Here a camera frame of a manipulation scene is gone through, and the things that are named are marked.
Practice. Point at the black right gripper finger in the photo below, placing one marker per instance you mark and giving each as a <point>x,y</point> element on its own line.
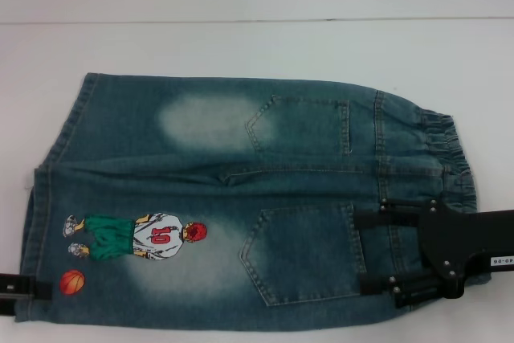
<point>373,220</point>
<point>373,283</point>

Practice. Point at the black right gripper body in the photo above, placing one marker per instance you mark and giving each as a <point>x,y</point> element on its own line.
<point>470,238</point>

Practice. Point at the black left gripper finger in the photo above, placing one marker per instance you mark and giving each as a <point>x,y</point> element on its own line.
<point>7,313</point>
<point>38,290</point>

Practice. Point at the blue denim shorts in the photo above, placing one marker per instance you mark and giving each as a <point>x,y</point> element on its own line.
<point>281,158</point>

